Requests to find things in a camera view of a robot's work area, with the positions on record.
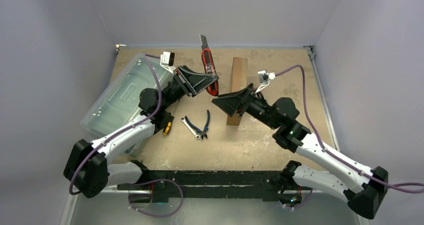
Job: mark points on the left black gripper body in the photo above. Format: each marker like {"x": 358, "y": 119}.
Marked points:
{"x": 179, "y": 76}

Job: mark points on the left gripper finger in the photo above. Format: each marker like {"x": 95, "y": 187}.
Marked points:
{"x": 200, "y": 83}
{"x": 187, "y": 73}

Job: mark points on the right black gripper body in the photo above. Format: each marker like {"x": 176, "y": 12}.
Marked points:
{"x": 247, "y": 100}

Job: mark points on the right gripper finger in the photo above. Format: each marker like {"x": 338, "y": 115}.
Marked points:
{"x": 232, "y": 95}
{"x": 233, "y": 106}

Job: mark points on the brown cardboard express box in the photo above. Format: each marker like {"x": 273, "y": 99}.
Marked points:
{"x": 238, "y": 81}

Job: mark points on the red utility knife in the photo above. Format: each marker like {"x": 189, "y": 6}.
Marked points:
{"x": 209, "y": 65}

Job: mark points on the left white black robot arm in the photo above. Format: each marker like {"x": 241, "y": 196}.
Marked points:
{"x": 89, "y": 167}

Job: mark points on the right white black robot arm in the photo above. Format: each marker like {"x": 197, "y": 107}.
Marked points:
{"x": 324, "y": 150}

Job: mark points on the silver wrench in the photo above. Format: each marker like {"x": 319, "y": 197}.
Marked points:
{"x": 183, "y": 120}

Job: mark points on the yellow black screwdriver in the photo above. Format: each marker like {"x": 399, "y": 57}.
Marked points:
{"x": 169, "y": 123}

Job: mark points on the clear plastic storage bin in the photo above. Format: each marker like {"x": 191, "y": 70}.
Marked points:
{"x": 118, "y": 105}

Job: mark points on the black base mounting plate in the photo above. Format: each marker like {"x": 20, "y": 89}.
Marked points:
{"x": 266, "y": 185}

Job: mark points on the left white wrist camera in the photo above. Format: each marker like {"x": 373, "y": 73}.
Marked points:
{"x": 167, "y": 61}

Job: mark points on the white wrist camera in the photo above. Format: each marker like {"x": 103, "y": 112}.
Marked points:
{"x": 167, "y": 61}
{"x": 264, "y": 79}

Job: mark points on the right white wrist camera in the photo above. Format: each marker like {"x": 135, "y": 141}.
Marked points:
{"x": 264, "y": 79}

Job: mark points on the aluminium frame rail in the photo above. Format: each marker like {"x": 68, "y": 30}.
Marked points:
{"x": 269, "y": 186}

